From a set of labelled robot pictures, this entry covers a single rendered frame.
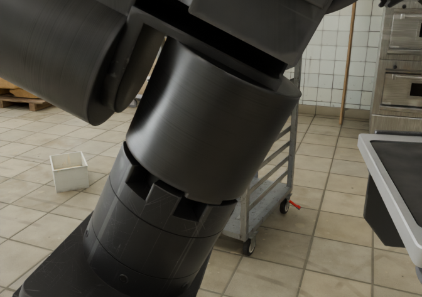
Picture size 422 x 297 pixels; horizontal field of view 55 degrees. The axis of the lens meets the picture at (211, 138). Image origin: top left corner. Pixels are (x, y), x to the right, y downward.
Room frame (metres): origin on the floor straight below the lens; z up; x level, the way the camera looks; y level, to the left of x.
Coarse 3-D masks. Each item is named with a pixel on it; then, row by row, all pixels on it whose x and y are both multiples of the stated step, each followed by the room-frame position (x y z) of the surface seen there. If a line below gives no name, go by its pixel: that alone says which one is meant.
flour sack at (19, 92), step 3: (9, 90) 4.62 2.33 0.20; (12, 90) 4.61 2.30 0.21; (15, 90) 4.60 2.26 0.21; (18, 90) 4.59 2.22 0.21; (21, 90) 4.58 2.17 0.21; (24, 90) 4.57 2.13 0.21; (12, 93) 4.64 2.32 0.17; (15, 93) 4.63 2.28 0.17; (18, 93) 4.62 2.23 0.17; (21, 93) 4.60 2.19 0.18; (24, 93) 4.59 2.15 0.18; (27, 93) 4.58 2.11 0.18; (30, 93) 4.57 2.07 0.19; (18, 96) 4.64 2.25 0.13; (21, 96) 4.62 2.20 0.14; (24, 96) 4.61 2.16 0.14; (27, 96) 4.60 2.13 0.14; (30, 96) 4.58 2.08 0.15; (33, 96) 4.57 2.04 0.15
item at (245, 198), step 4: (248, 188) 1.66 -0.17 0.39; (248, 192) 1.66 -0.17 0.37; (244, 196) 1.65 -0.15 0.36; (248, 196) 1.66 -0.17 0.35; (244, 200) 1.65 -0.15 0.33; (248, 200) 1.66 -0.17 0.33; (244, 204) 1.65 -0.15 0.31; (248, 204) 1.66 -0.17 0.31; (244, 208) 1.65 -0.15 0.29; (248, 208) 1.66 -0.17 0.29; (244, 212) 1.65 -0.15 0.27; (248, 212) 1.67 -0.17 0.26; (244, 216) 1.65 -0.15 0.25; (248, 216) 1.67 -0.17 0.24; (244, 220) 1.65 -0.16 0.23; (248, 220) 1.67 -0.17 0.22; (244, 224) 1.65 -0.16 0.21; (248, 224) 1.67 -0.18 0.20; (244, 228) 1.65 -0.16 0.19; (248, 228) 1.67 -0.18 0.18; (240, 232) 1.66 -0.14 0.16; (244, 232) 1.65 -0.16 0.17; (240, 236) 1.66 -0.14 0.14; (244, 236) 1.65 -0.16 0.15; (244, 240) 1.65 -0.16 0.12
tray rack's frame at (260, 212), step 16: (288, 160) 2.19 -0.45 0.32; (256, 176) 2.31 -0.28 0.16; (288, 176) 2.18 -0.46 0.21; (256, 192) 2.11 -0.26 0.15; (272, 192) 2.11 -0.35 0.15; (288, 192) 2.13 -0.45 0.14; (240, 208) 1.91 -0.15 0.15; (256, 208) 1.91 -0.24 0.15; (272, 208) 1.92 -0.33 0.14; (240, 224) 1.75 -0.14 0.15; (256, 224) 1.75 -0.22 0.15
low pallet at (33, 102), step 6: (0, 96) 4.73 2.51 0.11; (6, 96) 4.73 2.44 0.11; (12, 96) 4.79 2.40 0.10; (0, 102) 4.61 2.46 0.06; (6, 102) 4.66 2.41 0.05; (12, 102) 4.74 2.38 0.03; (18, 102) 4.83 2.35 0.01; (30, 102) 4.48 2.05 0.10; (36, 102) 4.45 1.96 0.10; (42, 102) 4.43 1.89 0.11; (48, 102) 4.68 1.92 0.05; (30, 108) 4.48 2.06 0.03; (36, 108) 4.48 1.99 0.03; (42, 108) 4.57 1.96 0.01
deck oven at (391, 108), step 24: (408, 0) 3.13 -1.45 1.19; (384, 24) 3.18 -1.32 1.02; (408, 24) 3.10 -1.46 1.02; (384, 48) 3.18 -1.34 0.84; (408, 48) 3.11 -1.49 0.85; (384, 72) 3.17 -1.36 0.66; (408, 72) 3.11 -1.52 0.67; (384, 96) 3.13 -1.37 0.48; (408, 96) 3.07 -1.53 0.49; (384, 120) 3.15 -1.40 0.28; (408, 120) 3.09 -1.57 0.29
